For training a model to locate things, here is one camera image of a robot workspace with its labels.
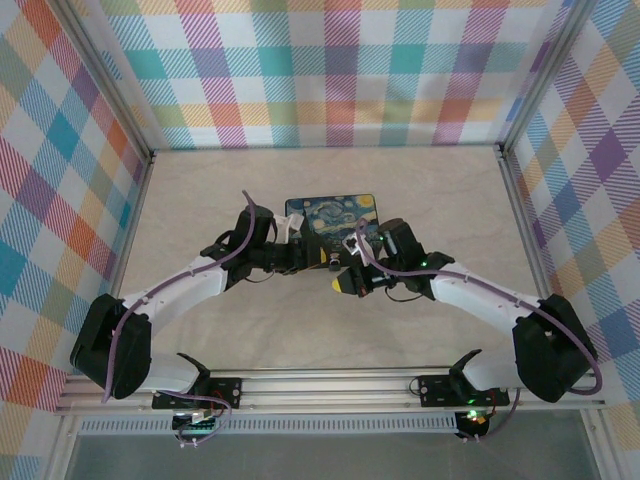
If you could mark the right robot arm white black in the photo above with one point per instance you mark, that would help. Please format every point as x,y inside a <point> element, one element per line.
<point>480,295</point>

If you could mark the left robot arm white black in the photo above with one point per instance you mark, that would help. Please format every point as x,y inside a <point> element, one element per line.
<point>175,291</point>

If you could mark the grey metal panel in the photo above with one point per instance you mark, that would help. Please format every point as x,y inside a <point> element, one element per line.
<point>325,457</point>

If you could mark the green left controller board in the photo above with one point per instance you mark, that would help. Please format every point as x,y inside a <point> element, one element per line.
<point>197,422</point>

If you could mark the aluminium front rail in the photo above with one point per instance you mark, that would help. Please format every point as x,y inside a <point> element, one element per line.
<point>325,387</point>

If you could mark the aluminium side rail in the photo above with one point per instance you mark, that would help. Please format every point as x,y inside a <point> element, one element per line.
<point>132,215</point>
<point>520,220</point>

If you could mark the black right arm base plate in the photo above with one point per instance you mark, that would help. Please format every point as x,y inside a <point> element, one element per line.
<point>435,390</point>

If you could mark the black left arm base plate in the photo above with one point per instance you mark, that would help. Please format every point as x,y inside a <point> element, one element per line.
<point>225,392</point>

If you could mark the aluminium frame post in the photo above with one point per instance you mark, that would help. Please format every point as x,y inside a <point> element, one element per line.
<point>545,75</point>
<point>107,80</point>

